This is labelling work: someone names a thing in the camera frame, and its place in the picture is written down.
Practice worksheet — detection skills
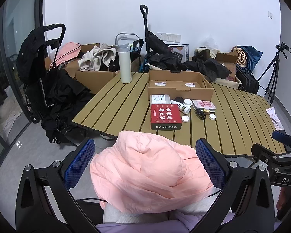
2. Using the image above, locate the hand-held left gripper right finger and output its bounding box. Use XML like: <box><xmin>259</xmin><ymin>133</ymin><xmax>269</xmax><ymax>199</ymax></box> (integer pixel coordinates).
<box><xmin>195</xmin><ymin>138</ymin><xmax>276</xmax><ymax>233</ymax></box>

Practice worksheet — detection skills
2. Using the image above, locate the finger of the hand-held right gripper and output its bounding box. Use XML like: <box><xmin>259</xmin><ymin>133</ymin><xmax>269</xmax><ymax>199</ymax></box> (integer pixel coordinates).
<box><xmin>251</xmin><ymin>143</ymin><xmax>291</xmax><ymax>168</ymax></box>
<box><xmin>272</xmin><ymin>130</ymin><xmax>291</xmax><ymax>151</ymax></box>

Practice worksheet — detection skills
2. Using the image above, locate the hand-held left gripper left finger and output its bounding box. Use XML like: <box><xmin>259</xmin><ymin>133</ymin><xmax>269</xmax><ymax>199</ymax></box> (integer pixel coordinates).
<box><xmin>15</xmin><ymin>138</ymin><xmax>97</xmax><ymax>233</ymax></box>

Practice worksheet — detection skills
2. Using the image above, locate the black cable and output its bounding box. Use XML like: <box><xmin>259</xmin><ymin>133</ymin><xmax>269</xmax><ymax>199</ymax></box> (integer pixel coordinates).
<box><xmin>193</xmin><ymin>108</ymin><xmax>207</xmax><ymax>120</ymax></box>

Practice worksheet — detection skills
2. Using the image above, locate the pink printed box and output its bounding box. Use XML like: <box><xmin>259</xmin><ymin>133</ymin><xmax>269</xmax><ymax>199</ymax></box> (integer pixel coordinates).
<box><xmin>191</xmin><ymin>99</ymin><xmax>217</xmax><ymax>110</ymax></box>

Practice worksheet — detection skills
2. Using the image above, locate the white plastic bottle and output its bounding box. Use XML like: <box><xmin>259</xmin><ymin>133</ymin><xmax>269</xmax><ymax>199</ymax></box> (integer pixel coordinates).
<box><xmin>170</xmin><ymin>99</ymin><xmax>191</xmax><ymax>114</ymax></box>

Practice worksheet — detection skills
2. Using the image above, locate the red printed carton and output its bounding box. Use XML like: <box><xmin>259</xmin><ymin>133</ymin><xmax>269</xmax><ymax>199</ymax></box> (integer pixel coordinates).
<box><xmin>150</xmin><ymin>104</ymin><xmax>183</xmax><ymax>131</ymax></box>

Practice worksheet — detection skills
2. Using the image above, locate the white wet wipes pack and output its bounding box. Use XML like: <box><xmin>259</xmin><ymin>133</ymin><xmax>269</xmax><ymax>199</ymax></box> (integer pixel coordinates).
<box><xmin>151</xmin><ymin>94</ymin><xmax>171</xmax><ymax>105</ymax></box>

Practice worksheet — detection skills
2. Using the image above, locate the shallow cardboard tray box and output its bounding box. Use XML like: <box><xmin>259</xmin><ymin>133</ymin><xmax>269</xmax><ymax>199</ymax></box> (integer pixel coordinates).
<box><xmin>147</xmin><ymin>69</ymin><xmax>214</xmax><ymax>101</ymax></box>

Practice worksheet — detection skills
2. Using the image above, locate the person's right hand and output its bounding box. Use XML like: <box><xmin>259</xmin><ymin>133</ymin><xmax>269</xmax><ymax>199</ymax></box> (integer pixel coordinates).
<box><xmin>276</xmin><ymin>188</ymin><xmax>286</xmax><ymax>211</ymax></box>

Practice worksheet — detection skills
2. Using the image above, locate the pink printed paper slip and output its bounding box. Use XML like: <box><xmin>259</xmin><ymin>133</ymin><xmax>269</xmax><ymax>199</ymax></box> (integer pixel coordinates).
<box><xmin>265</xmin><ymin>106</ymin><xmax>284</xmax><ymax>131</ymax></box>

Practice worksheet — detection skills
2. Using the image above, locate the pink puffer jacket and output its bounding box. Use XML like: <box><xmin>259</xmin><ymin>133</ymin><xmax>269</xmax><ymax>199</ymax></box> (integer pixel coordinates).
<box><xmin>89</xmin><ymin>130</ymin><xmax>215</xmax><ymax>214</ymax></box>

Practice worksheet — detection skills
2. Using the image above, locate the black tripod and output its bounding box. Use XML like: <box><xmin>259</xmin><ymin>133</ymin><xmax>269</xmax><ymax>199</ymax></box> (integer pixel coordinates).
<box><xmin>257</xmin><ymin>50</ymin><xmax>282</xmax><ymax>106</ymax></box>

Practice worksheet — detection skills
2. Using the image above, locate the black backpack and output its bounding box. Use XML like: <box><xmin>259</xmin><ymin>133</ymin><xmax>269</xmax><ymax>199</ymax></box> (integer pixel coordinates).
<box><xmin>235</xmin><ymin>64</ymin><xmax>260</xmax><ymax>94</ymax></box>

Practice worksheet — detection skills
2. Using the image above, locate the pile of black clothes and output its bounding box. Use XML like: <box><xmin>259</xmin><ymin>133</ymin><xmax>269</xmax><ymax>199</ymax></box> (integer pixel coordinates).
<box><xmin>41</xmin><ymin>67</ymin><xmax>95</xmax><ymax>144</ymax></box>
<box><xmin>145</xmin><ymin>31</ymin><xmax>185</xmax><ymax>72</ymax></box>

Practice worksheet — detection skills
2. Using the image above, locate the white canvas bag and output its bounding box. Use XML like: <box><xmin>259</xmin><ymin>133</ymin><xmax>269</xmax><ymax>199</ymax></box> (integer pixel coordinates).
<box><xmin>218</xmin><ymin>77</ymin><xmax>243</xmax><ymax>90</ymax></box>

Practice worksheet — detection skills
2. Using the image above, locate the lilac garment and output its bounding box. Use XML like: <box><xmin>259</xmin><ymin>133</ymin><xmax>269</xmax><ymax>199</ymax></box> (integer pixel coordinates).
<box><xmin>96</xmin><ymin>211</ymin><xmax>236</xmax><ymax>233</ymax></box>

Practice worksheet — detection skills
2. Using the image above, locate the blue bag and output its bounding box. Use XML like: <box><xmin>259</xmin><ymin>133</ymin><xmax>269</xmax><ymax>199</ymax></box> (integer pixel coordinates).
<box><xmin>242</xmin><ymin>45</ymin><xmax>264</xmax><ymax>71</ymax></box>

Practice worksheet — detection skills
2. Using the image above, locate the large open cardboard box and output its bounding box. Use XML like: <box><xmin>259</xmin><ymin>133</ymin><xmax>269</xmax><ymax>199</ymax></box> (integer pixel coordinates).
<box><xmin>75</xmin><ymin>43</ymin><xmax>141</xmax><ymax>94</ymax></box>

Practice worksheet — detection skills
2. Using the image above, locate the wicker lantern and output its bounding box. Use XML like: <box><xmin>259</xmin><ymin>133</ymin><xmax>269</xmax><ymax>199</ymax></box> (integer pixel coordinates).
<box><xmin>231</xmin><ymin>47</ymin><xmax>248</xmax><ymax>68</ymax></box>

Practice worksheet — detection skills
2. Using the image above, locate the brown cardboard box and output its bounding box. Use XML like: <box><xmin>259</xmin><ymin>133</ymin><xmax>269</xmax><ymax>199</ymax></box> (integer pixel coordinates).
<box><xmin>214</xmin><ymin>51</ymin><xmax>240</xmax><ymax>82</ymax></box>

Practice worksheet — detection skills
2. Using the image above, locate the beige crumpled garment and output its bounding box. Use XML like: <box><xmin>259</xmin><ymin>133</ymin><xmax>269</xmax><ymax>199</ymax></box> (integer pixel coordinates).
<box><xmin>78</xmin><ymin>43</ymin><xmax>117</xmax><ymax>72</ymax></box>

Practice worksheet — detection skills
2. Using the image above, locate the white thermos bottle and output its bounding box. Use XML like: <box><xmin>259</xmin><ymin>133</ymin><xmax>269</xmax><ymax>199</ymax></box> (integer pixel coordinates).
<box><xmin>118</xmin><ymin>42</ymin><xmax>133</xmax><ymax>84</ymax></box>

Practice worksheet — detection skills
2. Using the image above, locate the black stroller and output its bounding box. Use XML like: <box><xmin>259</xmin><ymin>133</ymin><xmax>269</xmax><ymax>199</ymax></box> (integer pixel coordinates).
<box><xmin>16</xmin><ymin>23</ymin><xmax>66</xmax><ymax>125</ymax></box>

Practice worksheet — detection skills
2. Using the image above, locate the beige tote bag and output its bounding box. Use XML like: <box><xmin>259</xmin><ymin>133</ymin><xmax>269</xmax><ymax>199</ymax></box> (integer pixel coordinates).
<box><xmin>193</xmin><ymin>47</ymin><xmax>220</xmax><ymax>60</ymax></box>

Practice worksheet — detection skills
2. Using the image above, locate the pink bag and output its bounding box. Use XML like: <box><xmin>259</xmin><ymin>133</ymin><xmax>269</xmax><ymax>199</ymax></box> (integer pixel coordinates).
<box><xmin>53</xmin><ymin>42</ymin><xmax>82</xmax><ymax>65</ymax></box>

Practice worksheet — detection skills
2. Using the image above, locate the printed product box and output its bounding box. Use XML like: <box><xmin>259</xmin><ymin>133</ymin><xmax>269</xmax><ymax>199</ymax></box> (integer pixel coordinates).
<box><xmin>168</xmin><ymin>44</ymin><xmax>190</xmax><ymax>57</ymax></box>

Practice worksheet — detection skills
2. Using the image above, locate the glass sliding door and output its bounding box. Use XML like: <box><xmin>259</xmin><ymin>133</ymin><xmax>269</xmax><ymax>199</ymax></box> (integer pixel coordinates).
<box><xmin>0</xmin><ymin>0</ymin><xmax>47</xmax><ymax>156</ymax></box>

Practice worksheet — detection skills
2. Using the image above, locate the white wall socket panel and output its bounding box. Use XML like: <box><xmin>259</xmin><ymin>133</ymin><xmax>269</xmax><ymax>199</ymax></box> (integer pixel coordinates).
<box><xmin>157</xmin><ymin>32</ymin><xmax>182</xmax><ymax>42</ymax></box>

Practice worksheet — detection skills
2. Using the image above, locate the silver metal frame handle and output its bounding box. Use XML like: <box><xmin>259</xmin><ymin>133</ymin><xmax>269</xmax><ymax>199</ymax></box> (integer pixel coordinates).
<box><xmin>115</xmin><ymin>32</ymin><xmax>140</xmax><ymax>47</ymax></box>

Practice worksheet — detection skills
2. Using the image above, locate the black trolley handle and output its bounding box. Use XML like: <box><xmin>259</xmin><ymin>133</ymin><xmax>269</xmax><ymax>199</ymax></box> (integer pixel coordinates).
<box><xmin>140</xmin><ymin>4</ymin><xmax>150</xmax><ymax>52</ymax></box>

